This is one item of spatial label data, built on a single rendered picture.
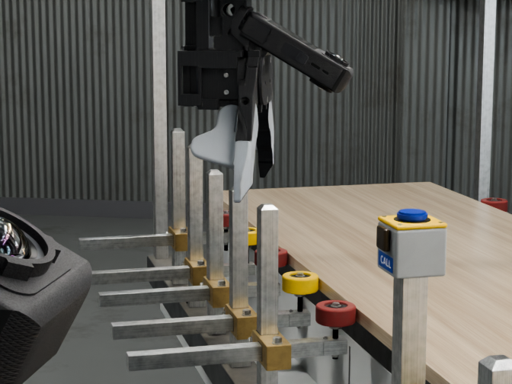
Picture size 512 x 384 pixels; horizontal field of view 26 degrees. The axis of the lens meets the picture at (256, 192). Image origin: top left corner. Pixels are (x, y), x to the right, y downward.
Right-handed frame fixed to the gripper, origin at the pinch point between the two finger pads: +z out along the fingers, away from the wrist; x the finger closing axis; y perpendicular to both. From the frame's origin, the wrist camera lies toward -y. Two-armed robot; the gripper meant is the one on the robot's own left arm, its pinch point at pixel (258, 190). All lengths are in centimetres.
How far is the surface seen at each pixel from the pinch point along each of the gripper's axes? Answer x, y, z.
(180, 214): -195, 54, 41
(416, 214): -35.2, -14.8, 8.6
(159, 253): -223, 68, 60
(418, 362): -35.6, -15.5, 28.4
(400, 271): -32.5, -13.0, 15.6
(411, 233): -33.1, -14.2, 10.7
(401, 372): -34.6, -13.3, 29.7
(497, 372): -11.0, -24.3, 20.9
